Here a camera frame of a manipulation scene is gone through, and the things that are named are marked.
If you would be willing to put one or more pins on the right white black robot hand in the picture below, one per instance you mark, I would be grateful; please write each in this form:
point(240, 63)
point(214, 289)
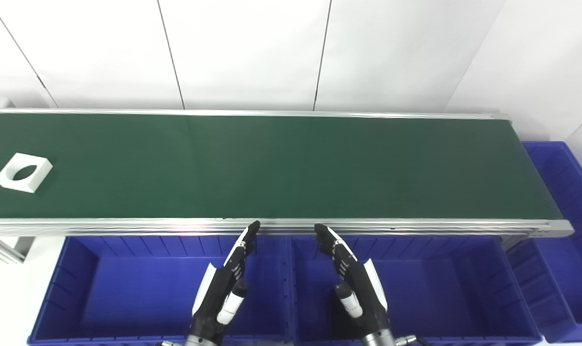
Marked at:
point(363, 293)

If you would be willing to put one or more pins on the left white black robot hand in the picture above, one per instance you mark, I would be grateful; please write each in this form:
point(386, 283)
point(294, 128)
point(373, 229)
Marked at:
point(219, 293)

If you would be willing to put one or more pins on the white square part round hole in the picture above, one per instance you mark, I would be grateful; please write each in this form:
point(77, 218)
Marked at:
point(41, 166)

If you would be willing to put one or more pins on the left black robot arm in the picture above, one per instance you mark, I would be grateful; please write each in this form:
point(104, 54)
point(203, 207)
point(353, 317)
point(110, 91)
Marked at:
point(200, 342)

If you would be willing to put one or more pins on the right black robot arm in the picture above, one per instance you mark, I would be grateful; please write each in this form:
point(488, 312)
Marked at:
point(380, 340)

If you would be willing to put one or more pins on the blue plastic bin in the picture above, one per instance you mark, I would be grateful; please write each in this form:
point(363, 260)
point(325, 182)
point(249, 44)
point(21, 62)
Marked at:
point(127, 288)
point(440, 288)
point(569, 264)

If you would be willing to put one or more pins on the green conveyor belt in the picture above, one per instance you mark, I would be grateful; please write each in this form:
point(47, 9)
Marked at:
point(127, 226)
point(291, 168)

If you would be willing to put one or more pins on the aluminium conveyor leg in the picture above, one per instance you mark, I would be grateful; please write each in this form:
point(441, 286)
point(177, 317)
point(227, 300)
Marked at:
point(7, 247)

